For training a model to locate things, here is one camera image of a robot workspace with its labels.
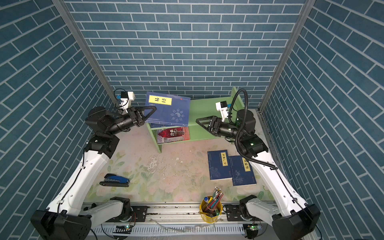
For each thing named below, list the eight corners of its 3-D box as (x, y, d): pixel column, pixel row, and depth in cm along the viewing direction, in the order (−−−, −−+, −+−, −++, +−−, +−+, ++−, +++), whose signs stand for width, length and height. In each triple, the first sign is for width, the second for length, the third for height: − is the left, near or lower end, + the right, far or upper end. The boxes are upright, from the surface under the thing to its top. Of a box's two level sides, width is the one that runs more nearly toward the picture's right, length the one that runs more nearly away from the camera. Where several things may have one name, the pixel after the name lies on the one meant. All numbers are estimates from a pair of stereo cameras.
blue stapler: (101, 186, 85) (98, 185, 82) (106, 175, 89) (103, 173, 87) (128, 186, 85) (126, 185, 82) (131, 175, 89) (129, 173, 87)
